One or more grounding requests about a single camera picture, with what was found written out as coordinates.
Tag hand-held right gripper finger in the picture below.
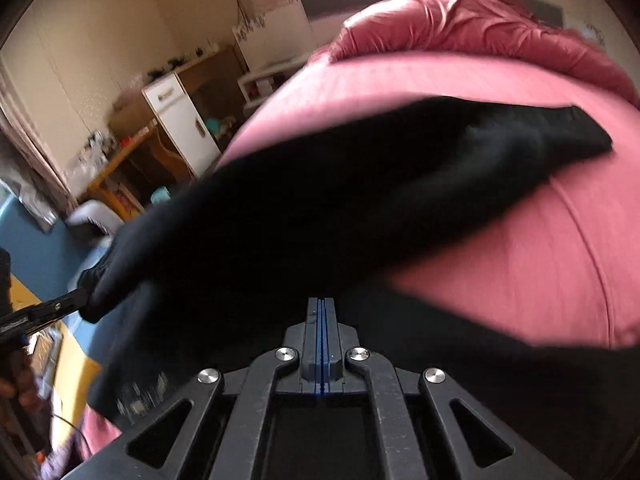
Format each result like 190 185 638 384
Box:
322 297 576 480
65 297 323 480

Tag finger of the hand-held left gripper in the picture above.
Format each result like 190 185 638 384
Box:
0 285 93 338

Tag black pants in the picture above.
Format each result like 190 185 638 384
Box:
79 96 640 480

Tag person's left hand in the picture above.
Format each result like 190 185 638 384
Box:
0 347 46 411

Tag blue yellow floor mat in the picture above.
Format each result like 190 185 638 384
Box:
0 195 118 461

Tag white plastic stool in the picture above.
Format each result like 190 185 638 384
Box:
66 199 127 237

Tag beige curtain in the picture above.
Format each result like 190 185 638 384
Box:
0 55 77 222

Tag wooden desk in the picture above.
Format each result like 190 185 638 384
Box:
85 122 196 223

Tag pink bed sheet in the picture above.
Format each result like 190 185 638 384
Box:
80 52 640 461

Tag white cabinet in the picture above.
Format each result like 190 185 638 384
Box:
141 71 222 177

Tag white low shelf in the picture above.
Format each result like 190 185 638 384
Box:
237 56 307 109

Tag brown wooden hutch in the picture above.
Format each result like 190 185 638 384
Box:
177 46 249 128

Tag dark grey headboard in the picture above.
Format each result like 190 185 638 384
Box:
302 0 566 26

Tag red pillow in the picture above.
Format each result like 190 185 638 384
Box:
327 0 636 106

